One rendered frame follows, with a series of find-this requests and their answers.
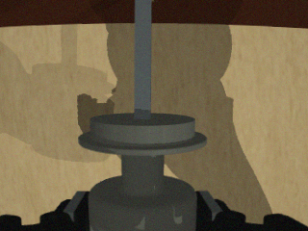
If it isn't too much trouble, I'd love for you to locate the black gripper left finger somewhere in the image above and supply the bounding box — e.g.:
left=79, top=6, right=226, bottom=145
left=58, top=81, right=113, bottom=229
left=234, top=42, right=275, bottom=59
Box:
left=0, top=191, right=90, bottom=231

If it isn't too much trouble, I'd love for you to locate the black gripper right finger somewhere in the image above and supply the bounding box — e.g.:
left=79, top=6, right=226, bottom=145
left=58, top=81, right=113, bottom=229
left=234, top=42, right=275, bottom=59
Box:
left=195, top=191, right=308, bottom=231

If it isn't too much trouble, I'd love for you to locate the grey door knob with square spindle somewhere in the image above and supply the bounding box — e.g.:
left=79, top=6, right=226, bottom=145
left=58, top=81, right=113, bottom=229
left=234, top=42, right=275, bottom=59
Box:
left=78, top=0, right=207, bottom=231

